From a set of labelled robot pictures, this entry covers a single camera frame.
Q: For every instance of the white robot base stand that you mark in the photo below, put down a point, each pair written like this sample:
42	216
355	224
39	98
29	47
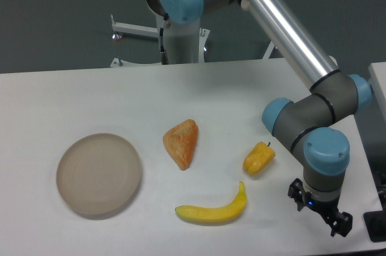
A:
177	43

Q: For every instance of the white side table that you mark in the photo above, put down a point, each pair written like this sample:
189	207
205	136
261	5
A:
378	75

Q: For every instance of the yellow banana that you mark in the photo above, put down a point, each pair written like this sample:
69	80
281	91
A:
222	214

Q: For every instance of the yellow bell pepper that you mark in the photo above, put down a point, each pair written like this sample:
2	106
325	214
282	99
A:
258	158

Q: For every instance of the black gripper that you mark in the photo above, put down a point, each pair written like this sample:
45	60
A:
340	223

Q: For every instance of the beige round plate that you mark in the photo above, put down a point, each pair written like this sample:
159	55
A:
98	175

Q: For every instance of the black device at right edge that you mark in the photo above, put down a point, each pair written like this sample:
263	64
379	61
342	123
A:
375	220

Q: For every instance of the orange triangular pastry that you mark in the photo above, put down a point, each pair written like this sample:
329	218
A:
180	143

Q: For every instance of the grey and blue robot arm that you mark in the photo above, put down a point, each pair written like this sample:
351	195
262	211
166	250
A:
304	128

